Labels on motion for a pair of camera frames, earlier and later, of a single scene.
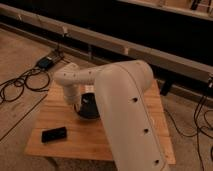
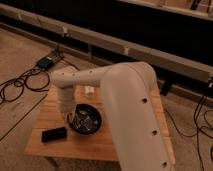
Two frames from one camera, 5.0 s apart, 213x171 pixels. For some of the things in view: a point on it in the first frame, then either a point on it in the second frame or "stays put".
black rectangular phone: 54,134 stays put
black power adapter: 45,63 stays put
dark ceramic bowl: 88,106 -> 86,119
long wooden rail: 193,66 stays put
